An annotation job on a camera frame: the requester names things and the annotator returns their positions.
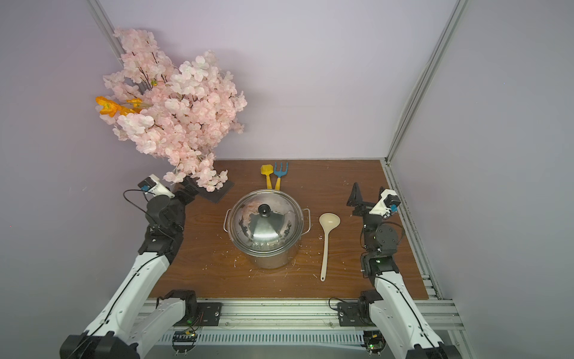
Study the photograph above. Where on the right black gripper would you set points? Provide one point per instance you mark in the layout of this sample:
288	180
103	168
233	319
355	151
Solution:
361	210

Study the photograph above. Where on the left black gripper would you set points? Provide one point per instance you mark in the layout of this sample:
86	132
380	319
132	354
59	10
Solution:
184	193

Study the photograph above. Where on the stainless steel pot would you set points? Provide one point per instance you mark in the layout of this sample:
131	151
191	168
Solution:
267	233

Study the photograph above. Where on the steel pot lid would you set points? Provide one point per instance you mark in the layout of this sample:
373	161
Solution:
265	222

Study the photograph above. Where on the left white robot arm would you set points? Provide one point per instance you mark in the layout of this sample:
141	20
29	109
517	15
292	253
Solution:
114	332

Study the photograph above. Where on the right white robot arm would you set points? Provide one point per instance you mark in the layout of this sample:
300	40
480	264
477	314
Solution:
389	306

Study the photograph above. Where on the blue toy fork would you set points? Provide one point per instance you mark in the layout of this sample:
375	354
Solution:
280	170

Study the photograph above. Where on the yellow toy spatula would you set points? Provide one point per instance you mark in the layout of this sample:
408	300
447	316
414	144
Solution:
267	171

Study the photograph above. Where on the pink cherry blossom tree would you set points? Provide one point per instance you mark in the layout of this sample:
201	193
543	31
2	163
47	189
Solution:
187	110

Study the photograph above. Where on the orange artificial flower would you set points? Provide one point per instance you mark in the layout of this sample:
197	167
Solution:
111	108

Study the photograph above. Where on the left circuit board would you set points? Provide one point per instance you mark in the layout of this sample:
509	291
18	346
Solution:
184	341

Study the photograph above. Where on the circuit board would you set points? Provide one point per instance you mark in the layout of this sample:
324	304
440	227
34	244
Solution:
184	341
374	342

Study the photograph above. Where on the right circuit board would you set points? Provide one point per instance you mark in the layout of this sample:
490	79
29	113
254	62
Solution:
374	342

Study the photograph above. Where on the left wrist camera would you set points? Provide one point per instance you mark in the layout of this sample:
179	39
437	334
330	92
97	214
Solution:
152	185

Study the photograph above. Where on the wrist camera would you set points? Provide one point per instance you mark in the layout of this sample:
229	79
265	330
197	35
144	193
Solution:
387	205
152	185

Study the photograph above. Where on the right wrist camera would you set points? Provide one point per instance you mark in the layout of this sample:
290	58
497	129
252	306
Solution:
387	205

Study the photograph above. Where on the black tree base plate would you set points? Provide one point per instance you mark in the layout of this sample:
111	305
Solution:
217	195

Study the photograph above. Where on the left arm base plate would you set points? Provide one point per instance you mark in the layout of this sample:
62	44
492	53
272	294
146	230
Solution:
208	314

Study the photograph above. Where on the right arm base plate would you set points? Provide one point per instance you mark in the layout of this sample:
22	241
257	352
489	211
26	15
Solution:
349	315

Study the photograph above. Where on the aluminium frame rail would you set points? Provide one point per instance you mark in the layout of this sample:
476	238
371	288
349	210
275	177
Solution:
316	314

